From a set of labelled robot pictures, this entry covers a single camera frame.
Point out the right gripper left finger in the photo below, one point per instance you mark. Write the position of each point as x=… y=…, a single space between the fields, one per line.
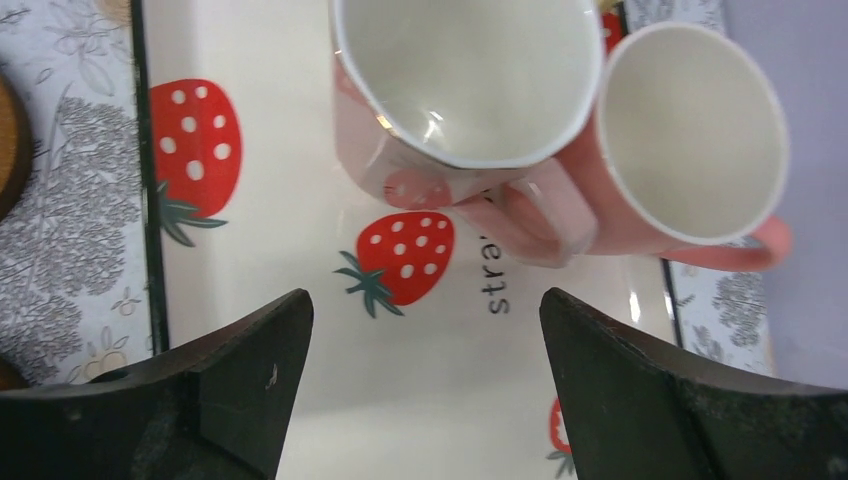
x=217 y=407

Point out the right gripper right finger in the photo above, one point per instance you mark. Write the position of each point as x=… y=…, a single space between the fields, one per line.
x=637 y=407

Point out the strawberry print serving tray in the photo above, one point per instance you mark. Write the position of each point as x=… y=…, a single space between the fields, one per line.
x=427 y=359

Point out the brown coaster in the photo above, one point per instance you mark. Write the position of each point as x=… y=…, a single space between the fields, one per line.
x=17 y=146

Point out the pink mug front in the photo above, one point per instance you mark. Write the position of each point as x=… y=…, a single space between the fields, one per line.
x=477 y=98

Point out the pink mug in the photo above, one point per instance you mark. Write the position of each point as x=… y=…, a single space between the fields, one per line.
x=477 y=98
x=686 y=153

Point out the floral tablecloth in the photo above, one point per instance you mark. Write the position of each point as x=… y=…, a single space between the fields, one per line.
x=66 y=248

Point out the pink mug back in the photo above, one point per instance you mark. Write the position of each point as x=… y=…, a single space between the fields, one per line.
x=686 y=153

